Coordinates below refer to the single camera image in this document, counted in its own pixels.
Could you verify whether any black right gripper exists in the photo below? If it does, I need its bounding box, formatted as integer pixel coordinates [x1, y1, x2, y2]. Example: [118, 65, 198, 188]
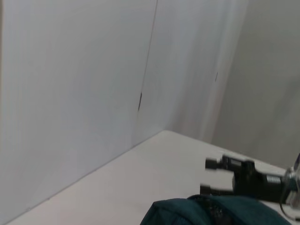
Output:
[200, 154, 287, 203]

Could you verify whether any dark teal fabric lunch bag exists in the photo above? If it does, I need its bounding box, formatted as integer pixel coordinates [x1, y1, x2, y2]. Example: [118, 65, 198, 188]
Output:
[140, 194, 293, 225]

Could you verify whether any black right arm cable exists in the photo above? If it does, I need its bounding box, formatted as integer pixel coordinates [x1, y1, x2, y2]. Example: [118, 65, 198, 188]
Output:
[279, 185, 300, 221]

